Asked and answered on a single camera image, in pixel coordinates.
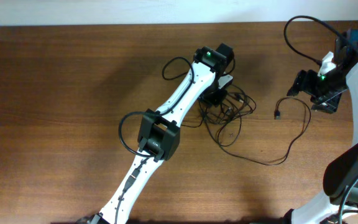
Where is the thin black usb cable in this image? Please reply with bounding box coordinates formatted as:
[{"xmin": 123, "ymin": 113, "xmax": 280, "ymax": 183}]
[{"xmin": 216, "ymin": 96, "xmax": 311, "ymax": 166}]

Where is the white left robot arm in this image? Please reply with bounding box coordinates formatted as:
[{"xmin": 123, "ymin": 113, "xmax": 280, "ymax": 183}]
[{"xmin": 77, "ymin": 44, "xmax": 234, "ymax": 224}]

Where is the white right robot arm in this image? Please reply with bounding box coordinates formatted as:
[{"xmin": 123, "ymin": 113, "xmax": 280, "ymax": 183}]
[{"xmin": 283, "ymin": 29, "xmax": 358, "ymax": 223}]

